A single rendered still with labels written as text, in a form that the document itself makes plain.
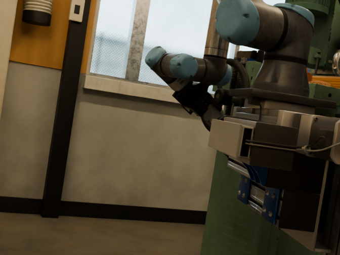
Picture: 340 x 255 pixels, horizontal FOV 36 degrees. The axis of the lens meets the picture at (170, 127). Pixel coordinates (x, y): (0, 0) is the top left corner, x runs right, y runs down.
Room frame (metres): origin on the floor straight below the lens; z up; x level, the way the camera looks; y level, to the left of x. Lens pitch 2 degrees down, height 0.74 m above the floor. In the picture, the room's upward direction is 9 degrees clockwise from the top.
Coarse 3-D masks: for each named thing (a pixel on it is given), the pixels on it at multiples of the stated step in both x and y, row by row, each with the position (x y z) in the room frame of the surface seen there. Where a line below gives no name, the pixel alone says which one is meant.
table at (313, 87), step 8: (216, 88) 2.30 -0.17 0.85; (224, 88) 2.09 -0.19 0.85; (312, 88) 1.82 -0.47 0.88; (320, 88) 1.83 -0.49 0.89; (328, 88) 1.85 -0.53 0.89; (336, 88) 1.87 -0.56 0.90; (312, 96) 1.82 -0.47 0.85; (320, 96) 1.83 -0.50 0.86; (328, 96) 1.85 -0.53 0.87; (336, 96) 1.87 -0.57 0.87; (336, 104) 1.87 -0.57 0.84
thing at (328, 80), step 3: (312, 78) 2.04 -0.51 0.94; (315, 78) 2.03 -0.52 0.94; (318, 78) 2.01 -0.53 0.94; (321, 78) 2.00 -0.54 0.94; (324, 78) 1.99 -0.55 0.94; (327, 78) 1.97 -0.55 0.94; (330, 78) 1.96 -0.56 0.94; (333, 78) 1.95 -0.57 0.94; (327, 81) 1.97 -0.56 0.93; (330, 81) 1.96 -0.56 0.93; (333, 81) 1.95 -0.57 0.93; (336, 81) 1.94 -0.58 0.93; (339, 81) 1.92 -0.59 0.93; (333, 84) 1.95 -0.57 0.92; (336, 84) 1.93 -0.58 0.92; (339, 84) 1.92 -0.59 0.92; (336, 87) 1.93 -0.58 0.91; (339, 87) 1.92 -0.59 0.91
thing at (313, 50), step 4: (312, 48) 2.12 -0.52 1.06; (316, 48) 2.14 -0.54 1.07; (312, 52) 2.13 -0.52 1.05; (316, 52) 2.14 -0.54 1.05; (320, 52) 2.15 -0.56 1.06; (312, 56) 2.13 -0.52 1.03; (308, 60) 2.12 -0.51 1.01; (312, 60) 2.13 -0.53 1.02; (308, 64) 2.14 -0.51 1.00; (312, 64) 2.13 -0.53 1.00
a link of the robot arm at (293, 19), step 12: (288, 12) 1.35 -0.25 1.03; (300, 12) 1.35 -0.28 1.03; (288, 24) 1.33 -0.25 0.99; (300, 24) 1.35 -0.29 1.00; (312, 24) 1.37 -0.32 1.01; (288, 36) 1.33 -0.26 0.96; (300, 36) 1.35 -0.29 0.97; (276, 48) 1.35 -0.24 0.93; (288, 48) 1.35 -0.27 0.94; (300, 48) 1.35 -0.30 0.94
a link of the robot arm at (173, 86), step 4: (176, 80) 1.70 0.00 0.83; (180, 80) 1.70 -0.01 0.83; (184, 80) 1.71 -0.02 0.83; (188, 80) 1.72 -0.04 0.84; (168, 84) 1.72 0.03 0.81; (172, 84) 1.71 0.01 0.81; (176, 84) 1.71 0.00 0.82; (180, 84) 1.71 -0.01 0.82; (184, 84) 1.71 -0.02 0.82; (172, 88) 1.73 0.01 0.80; (176, 88) 1.72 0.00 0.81; (180, 88) 1.71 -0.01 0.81
